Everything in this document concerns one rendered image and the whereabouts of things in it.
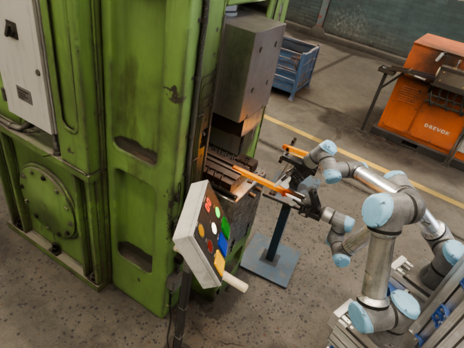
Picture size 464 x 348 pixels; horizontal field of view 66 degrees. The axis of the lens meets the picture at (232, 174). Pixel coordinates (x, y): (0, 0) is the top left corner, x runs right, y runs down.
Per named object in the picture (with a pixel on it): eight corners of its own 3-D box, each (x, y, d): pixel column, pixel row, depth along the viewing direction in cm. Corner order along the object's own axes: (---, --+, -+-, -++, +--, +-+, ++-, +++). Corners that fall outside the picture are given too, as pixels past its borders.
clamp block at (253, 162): (257, 169, 216) (259, 160, 212) (250, 175, 209) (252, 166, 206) (239, 161, 220) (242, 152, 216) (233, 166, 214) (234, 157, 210)
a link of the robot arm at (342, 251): (431, 211, 147) (345, 273, 172) (422, 195, 156) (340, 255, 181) (413, 198, 144) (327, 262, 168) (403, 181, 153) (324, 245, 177)
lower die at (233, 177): (247, 178, 207) (250, 166, 202) (229, 194, 192) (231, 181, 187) (188, 149, 221) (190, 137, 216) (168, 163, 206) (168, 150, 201)
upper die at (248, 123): (259, 123, 186) (263, 107, 181) (240, 137, 171) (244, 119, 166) (194, 96, 201) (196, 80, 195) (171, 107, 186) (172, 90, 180)
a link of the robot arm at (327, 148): (329, 152, 158) (323, 136, 162) (311, 164, 165) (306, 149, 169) (340, 155, 162) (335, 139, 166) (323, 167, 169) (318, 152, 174)
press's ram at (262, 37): (275, 99, 191) (294, 21, 168) (238, 123, 162) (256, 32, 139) (210, 74, 205) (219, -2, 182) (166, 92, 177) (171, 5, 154)
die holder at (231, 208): (253, 224, 241) (267, 171, 215) (223, 259, 213) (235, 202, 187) (186, 189, 260) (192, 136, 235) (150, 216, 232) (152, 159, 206)
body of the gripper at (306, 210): (296, 213, 185) (317, 224, 181) (300, 201, 180) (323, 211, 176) (302, 206, 191) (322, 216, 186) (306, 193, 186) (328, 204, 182)
